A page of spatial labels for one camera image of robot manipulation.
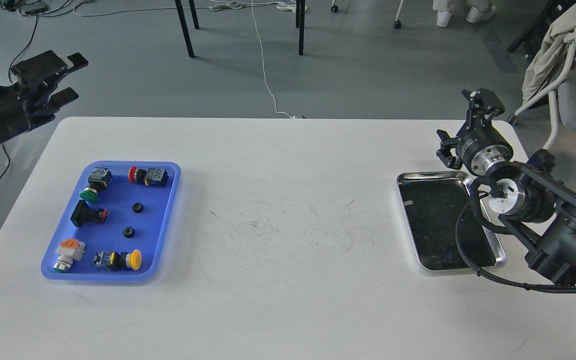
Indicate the yellow push button switch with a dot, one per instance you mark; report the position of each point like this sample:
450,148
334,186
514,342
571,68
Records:
117,260

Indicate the black table leg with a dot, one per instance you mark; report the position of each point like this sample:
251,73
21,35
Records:
184,24
300,24

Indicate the orange grey push button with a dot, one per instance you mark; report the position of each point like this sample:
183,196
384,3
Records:
69,251

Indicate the green push button switch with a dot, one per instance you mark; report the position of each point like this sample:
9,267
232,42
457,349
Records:
97,181

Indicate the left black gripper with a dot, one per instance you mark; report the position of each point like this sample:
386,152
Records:
27,104

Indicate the black table leg right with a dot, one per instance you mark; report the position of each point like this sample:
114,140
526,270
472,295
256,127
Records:
300,24

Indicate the black table leg left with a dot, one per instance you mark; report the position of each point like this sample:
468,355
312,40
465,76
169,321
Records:
184,24

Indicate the red push button switch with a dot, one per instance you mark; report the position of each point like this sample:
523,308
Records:
156,177

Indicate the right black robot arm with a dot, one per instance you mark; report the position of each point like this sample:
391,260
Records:
515,198

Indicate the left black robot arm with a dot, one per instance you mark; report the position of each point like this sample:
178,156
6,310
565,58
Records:
32,101

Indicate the blue plastic tray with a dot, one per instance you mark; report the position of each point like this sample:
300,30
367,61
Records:
150,225

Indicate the black selector switch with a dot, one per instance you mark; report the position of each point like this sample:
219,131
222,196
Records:
82,213

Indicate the silver metal tray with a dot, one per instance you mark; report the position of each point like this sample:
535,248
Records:
432,202

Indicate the beige jacket on chair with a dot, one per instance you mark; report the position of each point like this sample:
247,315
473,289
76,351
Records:
554,43

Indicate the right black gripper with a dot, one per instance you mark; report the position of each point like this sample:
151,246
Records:
478,145

